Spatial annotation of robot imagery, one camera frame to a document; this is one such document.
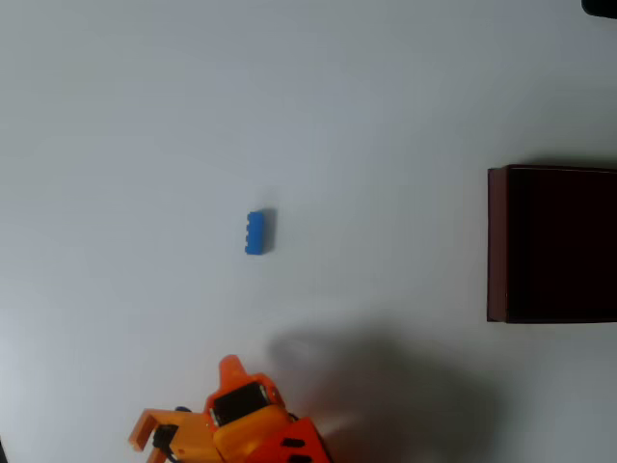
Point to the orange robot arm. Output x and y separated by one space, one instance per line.
299 441

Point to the blue toy brick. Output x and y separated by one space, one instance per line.
259 232

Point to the orange gripper with servo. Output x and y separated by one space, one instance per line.
237 401

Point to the dark red box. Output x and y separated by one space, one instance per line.
554 246

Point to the black object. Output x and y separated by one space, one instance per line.
600 7

